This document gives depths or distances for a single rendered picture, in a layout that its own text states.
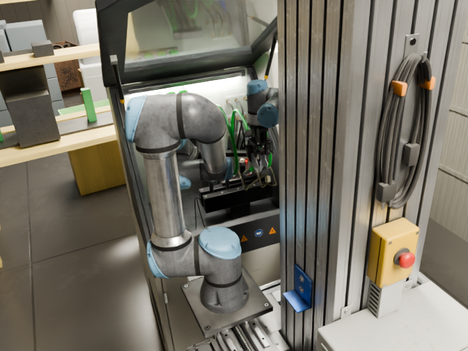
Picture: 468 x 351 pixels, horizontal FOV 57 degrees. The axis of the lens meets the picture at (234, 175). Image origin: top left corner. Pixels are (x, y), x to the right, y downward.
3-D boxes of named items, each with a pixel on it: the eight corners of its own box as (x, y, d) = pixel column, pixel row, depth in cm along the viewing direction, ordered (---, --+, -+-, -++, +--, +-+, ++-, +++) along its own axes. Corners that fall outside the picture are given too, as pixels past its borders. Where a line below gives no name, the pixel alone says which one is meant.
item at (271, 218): (163, 276, 181) (158, 245, 174) (161, 269, 185) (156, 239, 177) (296, 238, 198) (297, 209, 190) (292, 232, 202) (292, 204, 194)
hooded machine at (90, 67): (91, 134, 530) (61, 8, 460) (143, 124, 552) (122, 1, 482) (102, 159, 466) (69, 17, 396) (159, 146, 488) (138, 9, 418)
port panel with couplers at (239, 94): (228, 150, 224) (224, 92, 209) (226, 147, 227) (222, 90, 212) (251, 145, 228) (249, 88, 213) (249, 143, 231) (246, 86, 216)
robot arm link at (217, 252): (243, 283, 125) (241, 246, 118) (196, 286, 125) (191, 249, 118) (242, 256, 135) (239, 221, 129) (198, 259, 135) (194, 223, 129)
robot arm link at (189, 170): (200, 182, 141) (198, 151, 144) (166, 184, 141) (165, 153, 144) (202, 189, 148) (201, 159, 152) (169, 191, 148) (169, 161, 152)
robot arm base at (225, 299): (257, 302, 131) (256, 278, 126) (211, 320, 126) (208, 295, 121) (237, 272, 143) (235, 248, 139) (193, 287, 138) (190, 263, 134)
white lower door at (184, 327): (180, 384, 213) (160, 278, 180) (178, 379, 215) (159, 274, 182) (297, 341, 231) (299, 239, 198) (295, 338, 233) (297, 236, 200)
